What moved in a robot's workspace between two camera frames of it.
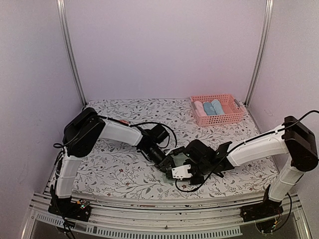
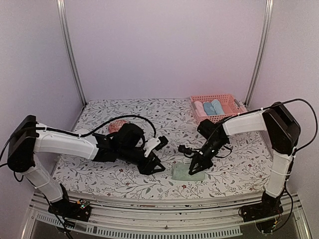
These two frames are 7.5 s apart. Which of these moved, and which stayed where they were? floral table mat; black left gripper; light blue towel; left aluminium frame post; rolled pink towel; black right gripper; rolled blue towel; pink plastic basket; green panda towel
Moved: green panda towel; black right gripper; black left gripper
Stayed: pink plastic basket; floral table mat; light blue towel; left aluminium frame post; rolled blue towel; rolled pink towel
